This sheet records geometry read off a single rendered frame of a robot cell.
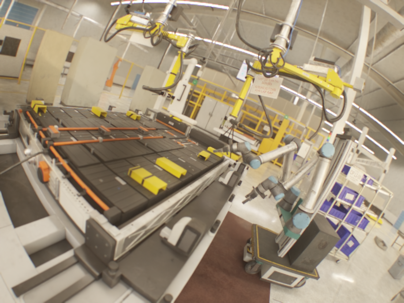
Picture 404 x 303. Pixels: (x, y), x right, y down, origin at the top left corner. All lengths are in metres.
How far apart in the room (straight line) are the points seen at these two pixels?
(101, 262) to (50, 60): 4.98
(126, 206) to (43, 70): 4.85
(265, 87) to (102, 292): 1.92
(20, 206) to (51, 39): 4.61
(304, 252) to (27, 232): 2.11
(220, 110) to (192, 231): 10.28
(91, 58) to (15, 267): 5.43
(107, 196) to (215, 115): 10.34
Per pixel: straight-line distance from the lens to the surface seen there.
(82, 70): 5.61
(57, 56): 5.30
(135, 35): 2.38
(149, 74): 7.68
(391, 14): 2.53
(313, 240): 2.00
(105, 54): 5.93
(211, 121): 10.84
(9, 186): 1.04
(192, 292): 1.71
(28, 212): 0.89
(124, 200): 0.64
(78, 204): 0.61
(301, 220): 1.56
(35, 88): 5.27
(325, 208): 3.31
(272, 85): 1.87
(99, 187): 0.67
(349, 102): 5.35
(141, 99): 7.66
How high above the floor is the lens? 1.39
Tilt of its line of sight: 14 degrees down
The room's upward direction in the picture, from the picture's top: 24 degrees clockwise
